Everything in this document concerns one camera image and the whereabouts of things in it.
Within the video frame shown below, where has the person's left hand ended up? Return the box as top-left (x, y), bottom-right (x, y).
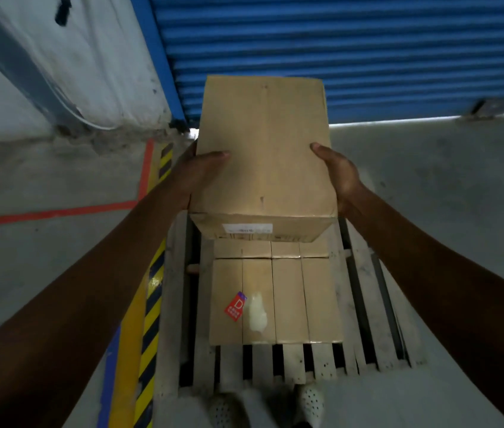
top-left (162, 140), bottom-right (231, 210)

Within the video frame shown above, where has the person's right hand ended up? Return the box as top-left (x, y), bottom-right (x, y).
top-left (310, 142), bottom-right (367, 219)

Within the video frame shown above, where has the cardboard box black print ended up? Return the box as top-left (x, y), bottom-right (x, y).
top-left (271, 238), bottom-right (329, 259)

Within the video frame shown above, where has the cardboard box white label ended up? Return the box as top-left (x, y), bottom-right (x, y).
top-left (188, 75), bottom-right (338, 244)

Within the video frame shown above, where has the plain cardboard box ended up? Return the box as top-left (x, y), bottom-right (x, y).
top-left (214, 238), bottom-right (273, 260)

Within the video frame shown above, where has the wooden pallet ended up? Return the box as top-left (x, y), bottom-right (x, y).
top-left (153, 209), bottom-right (427, 399)

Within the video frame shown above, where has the cardboard box red label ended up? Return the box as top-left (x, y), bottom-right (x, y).
top-left (209, 258), bottom-right (278, 346)

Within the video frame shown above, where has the cardboard box taped seam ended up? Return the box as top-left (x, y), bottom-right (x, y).
top-left (272, 257), bottom-right (344, 345)

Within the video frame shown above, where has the person's right forearm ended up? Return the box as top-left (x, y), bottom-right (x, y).
top-left (343, 187), bottom-right (504, 428)

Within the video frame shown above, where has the person's left forearm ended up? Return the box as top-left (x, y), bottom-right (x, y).
top-left (0, 189), bottom-right (190, 428)

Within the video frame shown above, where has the red floor tape line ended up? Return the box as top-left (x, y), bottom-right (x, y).
top-left (0, 139), bottom-right (155, 229)

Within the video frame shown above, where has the yellow black hazard tape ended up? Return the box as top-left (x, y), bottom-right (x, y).
top-left (134, 142), bottom-right (175, 428)

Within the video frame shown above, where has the blue roller shutter door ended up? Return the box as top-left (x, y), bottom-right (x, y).
top-left (149, 0), bottom-right (504, 125)

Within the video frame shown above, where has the blue floor tape line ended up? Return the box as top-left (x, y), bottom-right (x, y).
top-left (0, 325), bottom-right (121, 428)

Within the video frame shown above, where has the white perforated right shoe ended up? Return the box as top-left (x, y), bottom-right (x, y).
top-left (298, 383), bottom-right (326, 428)

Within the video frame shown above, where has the white perforated shoe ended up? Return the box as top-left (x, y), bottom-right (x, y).
top-left (298, 383), bottom-right (326, 428)
top-left (207, 392), bottom-right (245, 428)

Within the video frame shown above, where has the white perforated left shoe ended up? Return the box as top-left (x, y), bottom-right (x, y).
top-left (207, 392), bottom-right (245, 428)

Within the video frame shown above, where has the white wall cable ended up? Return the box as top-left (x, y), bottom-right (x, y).
top-left (45, 75), bottom-right (120, 131)

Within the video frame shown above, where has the blue shutter guide rail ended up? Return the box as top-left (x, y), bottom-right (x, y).
top-left (129, 0), bottom-right (189, 132)

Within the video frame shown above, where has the black crank handle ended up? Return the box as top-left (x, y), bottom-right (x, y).
top-left (54, 0), bottom-right (73, 27)

